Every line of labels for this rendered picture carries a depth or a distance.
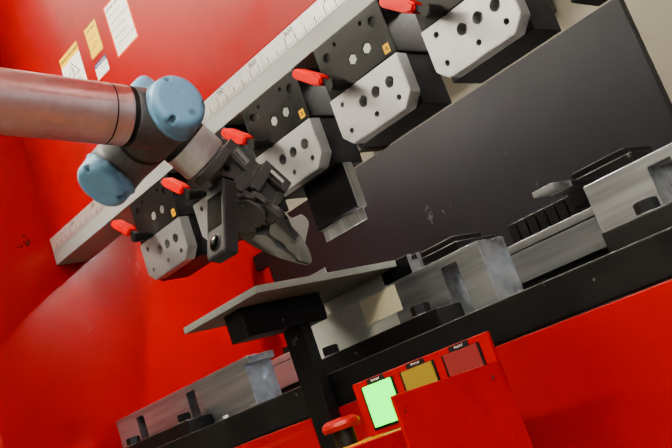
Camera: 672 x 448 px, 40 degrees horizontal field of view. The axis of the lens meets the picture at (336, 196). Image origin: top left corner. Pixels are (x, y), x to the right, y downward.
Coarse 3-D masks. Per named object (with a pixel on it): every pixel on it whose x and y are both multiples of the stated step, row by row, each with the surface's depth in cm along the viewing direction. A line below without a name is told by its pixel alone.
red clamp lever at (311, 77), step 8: (296, 72) 137; (304, 72) 136; (312, 72) 135; (304, 80) 136; (312, 80) 135; (320, 80) 134; (328, 80) 132; (336, 80) 132; (344, 80) 133; (328, 88) 132; (336, 88) 132; (344, 88) 133
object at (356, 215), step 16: (336, 176) 143; (352, 176) 142; (320, 192) 146; (336, 192) 143; (352, 192) 140; (320, 208) 146; (336, 208) 143; (352, 208) 141; (320, 224) 146; (336, 224) 145; (352, 224) 142
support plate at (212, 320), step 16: (336, 272) 126; (352, 272) 128; (368, 272) 130; (384, 272) 135; (256, 288) 116; (272, 288) 118; (288, 288) 120; (304, 288) 125; (320, 288) 129; (336, 288) 134; (352, 288) 140; (224, 304) 121; (240, 304) 120; (256, 304) 124; (208, 320) 124; (224, 320) 128
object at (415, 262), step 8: (408, 256) 133; (416, 256) 134; (400, 264) 134; (408, 264) 133; (416, 264) 133; (392, 272) 135; (400, 272) 134; (408, 272) 133; (384, 280) 136; (392, 280) 135
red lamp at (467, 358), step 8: (472, 344) 90; (456, 352) 92; (464, 352) 91; (472, 352) 90; (448, 360) 93; (456, 360) 92; (464, 360) 91; (472, 360) 90; (480, 360) 90; (448, 368) 93; (456, 368) 92; (464, 368) 91; (472, 368) 91
